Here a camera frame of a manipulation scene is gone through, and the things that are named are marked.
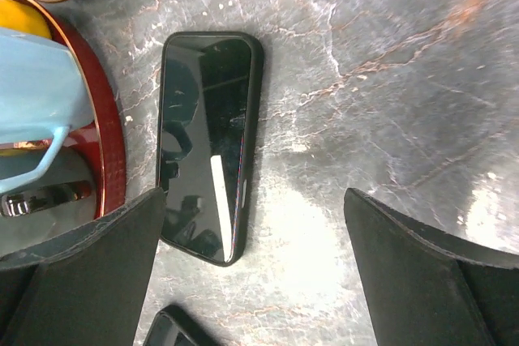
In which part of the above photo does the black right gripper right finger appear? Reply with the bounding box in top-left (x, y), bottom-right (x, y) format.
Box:
top-left (344, 188), bottom-right (518, 345)

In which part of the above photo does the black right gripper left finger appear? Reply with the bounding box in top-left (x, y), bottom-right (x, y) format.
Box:
top-left (1, 188), bottom-right (165, 345)

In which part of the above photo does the black phone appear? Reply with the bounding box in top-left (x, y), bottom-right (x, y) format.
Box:
top-left (144, 305), bottom-right (220, 346)

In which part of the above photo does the grey-green ceramic mug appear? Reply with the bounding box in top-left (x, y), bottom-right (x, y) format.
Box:
top-left (1, 147), bottom-right (97, 256)

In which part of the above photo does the round red tray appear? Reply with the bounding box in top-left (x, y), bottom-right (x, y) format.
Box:
top-left (14, 0), bottom-right (127, 218)

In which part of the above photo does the light blue mug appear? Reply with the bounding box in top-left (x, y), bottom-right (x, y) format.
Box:
top-left (1, 28), bottom-right (94, 193)

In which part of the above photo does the yellow ceramic mug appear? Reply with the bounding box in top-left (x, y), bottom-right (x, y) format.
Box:
top-left (0, 0), bottom-right (52, 39)

